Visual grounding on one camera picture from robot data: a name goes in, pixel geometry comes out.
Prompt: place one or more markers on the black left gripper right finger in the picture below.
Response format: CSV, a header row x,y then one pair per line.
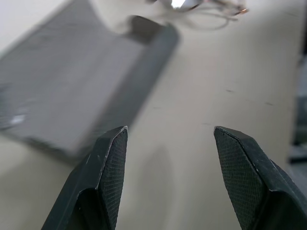
x,y
259,182

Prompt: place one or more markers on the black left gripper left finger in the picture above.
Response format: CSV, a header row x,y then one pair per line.
x,y
96,182

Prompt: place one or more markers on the thin metal frame glasses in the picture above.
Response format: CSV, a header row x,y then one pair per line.
x,y
204,9

